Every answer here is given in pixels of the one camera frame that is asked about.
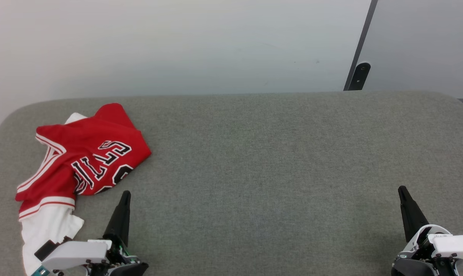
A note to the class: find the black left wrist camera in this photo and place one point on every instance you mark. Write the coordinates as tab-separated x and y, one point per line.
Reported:
46	248

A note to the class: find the dark vertical wall strip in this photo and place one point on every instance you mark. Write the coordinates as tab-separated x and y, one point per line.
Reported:
363	38

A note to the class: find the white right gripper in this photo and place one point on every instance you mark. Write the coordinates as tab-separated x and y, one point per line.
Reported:
449	245

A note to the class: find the black wall bracket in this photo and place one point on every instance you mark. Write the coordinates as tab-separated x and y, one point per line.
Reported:
359	76

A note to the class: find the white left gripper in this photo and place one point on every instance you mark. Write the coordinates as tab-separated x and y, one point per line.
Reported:
78	255

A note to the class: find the red Bulls jersey with white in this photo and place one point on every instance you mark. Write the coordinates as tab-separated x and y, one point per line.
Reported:
101	134

